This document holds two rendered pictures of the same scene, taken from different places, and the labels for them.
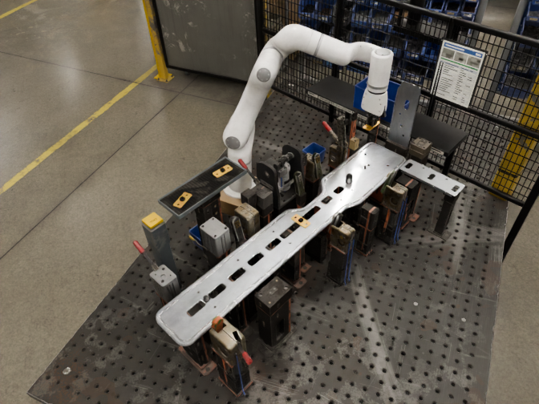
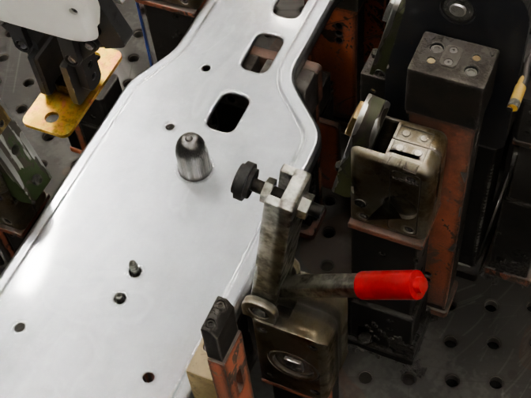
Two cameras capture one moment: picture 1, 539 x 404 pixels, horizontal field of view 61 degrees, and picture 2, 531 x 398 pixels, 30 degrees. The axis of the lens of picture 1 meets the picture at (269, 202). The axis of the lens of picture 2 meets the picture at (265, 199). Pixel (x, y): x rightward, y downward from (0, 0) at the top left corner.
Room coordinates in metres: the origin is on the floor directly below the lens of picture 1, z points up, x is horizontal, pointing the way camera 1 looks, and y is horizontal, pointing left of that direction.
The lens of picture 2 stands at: (2.13, -0.47, 1.77)
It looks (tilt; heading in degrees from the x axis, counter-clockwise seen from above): 55 degrees down; 164
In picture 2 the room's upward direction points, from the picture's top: 7 degrees counter-clockwise
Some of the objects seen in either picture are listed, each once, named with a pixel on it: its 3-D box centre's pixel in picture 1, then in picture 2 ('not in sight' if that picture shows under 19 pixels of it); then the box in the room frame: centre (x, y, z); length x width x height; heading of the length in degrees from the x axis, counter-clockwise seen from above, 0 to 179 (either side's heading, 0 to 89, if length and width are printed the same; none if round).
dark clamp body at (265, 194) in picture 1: (263, 220); not in sight; (1.43, 0.03, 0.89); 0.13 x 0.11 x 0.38; 45
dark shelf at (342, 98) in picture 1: (381, 111); not in sight; (2.09, -0.63, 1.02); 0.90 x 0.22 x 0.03; 45
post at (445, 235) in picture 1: (446, 212); not in sight; (1.48, -0.84, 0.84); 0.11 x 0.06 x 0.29; 45
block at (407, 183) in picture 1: (401, 202); not in sight; (1.56, -0.65, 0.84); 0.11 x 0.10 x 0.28; 45
